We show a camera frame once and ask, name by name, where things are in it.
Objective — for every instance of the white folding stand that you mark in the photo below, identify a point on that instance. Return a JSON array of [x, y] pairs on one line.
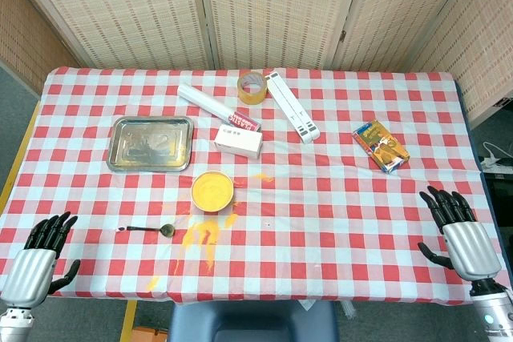
[[290, 105]]

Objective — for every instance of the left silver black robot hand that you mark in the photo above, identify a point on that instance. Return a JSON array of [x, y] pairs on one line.
[[30, 274]]

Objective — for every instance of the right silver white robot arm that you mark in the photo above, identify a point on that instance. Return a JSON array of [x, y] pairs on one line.
[[495, 310]]

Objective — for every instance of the bamboo folding screen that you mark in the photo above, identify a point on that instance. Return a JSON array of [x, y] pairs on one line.
[[272, 9]]

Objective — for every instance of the rectangular stainless steel tray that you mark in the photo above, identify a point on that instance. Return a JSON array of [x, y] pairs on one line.
[[150, 143]]

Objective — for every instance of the black metal spoon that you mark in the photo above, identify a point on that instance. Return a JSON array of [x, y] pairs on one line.
[[167, 230]]

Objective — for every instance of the red white checkered tablecloth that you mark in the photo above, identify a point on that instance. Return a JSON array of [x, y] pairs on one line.
[[320, 218]]

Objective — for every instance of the orange box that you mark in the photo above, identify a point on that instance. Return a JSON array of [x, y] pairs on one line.
[[149, 335]]

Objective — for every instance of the yellow bowl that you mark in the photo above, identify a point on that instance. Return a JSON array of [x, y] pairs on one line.
[[212, 192]]

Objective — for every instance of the colourful yellow blue flat box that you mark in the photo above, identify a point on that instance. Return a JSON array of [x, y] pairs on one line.
[[380, 146]]

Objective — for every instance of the black equipment case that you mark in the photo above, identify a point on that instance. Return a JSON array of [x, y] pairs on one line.
[[501, 194]]

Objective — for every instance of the yellowish clear tape roll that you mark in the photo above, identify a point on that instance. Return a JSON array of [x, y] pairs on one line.
[[252, 95]]

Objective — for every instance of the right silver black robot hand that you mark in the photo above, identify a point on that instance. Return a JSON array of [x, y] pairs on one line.
[[473, 250]]

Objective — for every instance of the small white cardboard box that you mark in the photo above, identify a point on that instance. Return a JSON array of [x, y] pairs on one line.
[[238, 142]]

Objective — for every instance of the blue chair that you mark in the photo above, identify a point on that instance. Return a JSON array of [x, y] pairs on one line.
[[252, 324]]

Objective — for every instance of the white plastic wrap roll box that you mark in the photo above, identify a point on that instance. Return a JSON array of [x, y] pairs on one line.
[[208, 103]]

